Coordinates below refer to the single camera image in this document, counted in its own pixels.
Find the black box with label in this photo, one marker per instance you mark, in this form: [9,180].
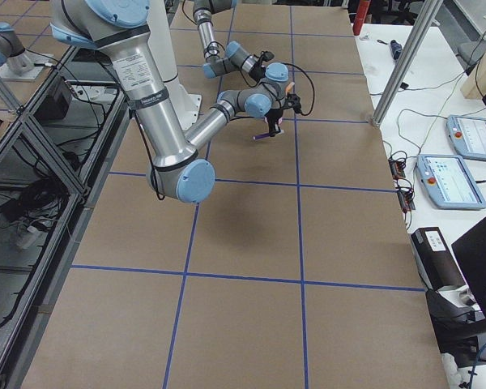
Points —
[434,260]

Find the aluminium frame post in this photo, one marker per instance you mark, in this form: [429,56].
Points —
[413,43]

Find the black computer monitor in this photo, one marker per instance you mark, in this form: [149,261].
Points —
[450,327]

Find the near light blue teach pendant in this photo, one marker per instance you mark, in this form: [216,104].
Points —
[449,183]

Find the purple pen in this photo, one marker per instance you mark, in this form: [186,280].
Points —
[267,135]

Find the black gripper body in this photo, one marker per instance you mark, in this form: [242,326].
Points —
[273,118]
[256,71]

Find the far light blue teach pendant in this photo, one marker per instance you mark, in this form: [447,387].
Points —
[468,136]

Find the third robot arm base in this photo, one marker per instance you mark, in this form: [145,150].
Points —
[16,64]

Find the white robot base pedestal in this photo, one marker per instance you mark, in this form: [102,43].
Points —
[186,105]

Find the light blue teach pendant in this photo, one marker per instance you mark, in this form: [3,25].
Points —
[468,136]
[449,183]

